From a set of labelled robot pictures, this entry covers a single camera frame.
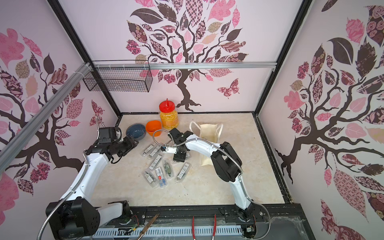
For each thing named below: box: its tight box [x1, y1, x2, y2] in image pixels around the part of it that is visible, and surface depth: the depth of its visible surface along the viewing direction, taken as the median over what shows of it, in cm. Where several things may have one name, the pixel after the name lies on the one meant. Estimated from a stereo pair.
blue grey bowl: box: [125, 123, 147, 141], surface depth 107 cm
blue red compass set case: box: [155, 166, 168, 189], surface depth 87 cm
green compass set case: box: [162, 158, 175, 180], surface depth 91 cm
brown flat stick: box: [136, 213, 161, 240], surface depth 71 cm
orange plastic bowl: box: [145, 120, 162, 137], surface depth 109 cm
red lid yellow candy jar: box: [159, 98, 179, 130], surface depth 105 cm
